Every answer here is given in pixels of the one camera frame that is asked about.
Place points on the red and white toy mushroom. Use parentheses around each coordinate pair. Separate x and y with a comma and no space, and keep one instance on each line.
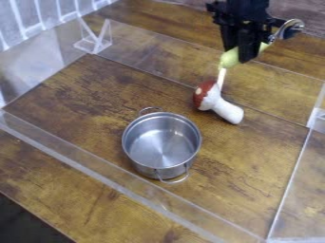
(206,99)

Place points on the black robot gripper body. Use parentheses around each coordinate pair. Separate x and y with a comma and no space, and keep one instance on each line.
(237,15)

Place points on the small steel pot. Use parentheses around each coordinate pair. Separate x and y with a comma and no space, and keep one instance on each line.
(161,142)

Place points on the clear acrylic triangular bracket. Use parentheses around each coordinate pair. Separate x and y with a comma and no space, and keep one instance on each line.
(94,43)

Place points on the green handled metal spoon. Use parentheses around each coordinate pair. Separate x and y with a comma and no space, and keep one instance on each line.
(289,28)

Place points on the clear acrylic enclosure wall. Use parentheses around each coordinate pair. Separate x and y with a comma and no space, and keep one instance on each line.
(256,185)

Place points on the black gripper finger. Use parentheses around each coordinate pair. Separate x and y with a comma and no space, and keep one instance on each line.
(249,44)
(229,34)

